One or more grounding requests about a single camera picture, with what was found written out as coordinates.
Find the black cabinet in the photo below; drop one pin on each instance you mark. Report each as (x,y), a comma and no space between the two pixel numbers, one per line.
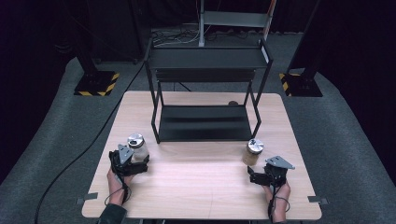
(118,37)

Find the grey metal frame stand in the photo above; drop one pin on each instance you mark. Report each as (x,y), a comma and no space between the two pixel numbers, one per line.
(233,19)

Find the brown powder jar metal lid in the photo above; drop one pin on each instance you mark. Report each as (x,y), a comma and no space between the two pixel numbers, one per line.
(252,154)

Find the person's right hand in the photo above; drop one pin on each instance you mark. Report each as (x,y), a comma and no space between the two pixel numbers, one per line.
(280,202)

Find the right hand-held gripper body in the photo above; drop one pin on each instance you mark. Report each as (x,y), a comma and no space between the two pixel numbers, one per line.
(275,174)

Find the small dark round object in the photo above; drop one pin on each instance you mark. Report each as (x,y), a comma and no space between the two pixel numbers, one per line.
(233,103)

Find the black metal two-tier rack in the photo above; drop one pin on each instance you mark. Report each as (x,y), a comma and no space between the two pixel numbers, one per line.
(202,127)

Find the black stand hazard-taped base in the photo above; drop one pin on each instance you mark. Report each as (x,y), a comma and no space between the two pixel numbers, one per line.
(96,84)
(302,85)

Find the grey table edge bracket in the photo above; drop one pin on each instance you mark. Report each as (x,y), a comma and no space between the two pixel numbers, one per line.
(88,196)
(317,200)

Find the person's left hand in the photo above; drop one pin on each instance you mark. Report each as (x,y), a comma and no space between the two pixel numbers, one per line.
(114,186)

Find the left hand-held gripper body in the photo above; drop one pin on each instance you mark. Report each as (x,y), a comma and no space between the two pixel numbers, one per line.
(115,158)

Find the white powder jar metal lid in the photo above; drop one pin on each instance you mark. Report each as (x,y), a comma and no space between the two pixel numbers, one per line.
(139,149)

